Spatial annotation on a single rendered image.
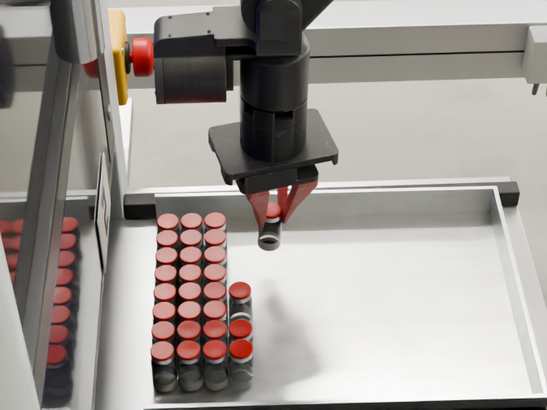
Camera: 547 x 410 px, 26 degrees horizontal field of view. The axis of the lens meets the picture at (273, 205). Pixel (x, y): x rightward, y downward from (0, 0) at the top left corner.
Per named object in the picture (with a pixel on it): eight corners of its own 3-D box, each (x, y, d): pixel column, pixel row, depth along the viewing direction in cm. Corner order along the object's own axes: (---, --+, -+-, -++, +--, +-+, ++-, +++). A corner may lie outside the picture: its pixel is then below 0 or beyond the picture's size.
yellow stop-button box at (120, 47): (55, 110, 120) (46, 52, 115) (62, 66, 125) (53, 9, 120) (130, 107, 120) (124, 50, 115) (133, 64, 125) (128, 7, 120)
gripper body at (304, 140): (207, 143, 105) (204, 77, 100) (315, 123, 108) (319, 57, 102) (226, 191, 101) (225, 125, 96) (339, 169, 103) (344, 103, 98)
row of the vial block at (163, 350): (152, 393, 104) (148, 360, 100) (159, 246, 117) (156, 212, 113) (177, 392, 104) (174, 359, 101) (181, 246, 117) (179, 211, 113)
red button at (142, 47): (119, 85, 120) (115, 54, 117) (120, 62, 123) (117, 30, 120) (156, 85, 120) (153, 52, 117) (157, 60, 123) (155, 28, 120)
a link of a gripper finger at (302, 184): (221, 204, 111) (220, 128, 105) (294, 189, 113) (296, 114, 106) (241, 255, 107) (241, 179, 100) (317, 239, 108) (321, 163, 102)
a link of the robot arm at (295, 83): (313, 53, 93) (307, 11, 97) (225, 55, 93) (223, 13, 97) (310, 120, 98) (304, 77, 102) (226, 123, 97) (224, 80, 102)
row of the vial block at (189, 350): (178, 392, 104) (175, 359, 101) (182, 246, 117) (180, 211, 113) (203, 391, 104) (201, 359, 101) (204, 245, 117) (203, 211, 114)
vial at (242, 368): (229, 391, 104) (228, 358, 101) (229, 371, 105) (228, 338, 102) (254, 390, 104) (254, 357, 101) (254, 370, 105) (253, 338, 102)
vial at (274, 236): (257, 252, 111) (259, 220, 108) (256, 236, 113) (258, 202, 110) (281, 252, 111) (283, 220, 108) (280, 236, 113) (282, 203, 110)
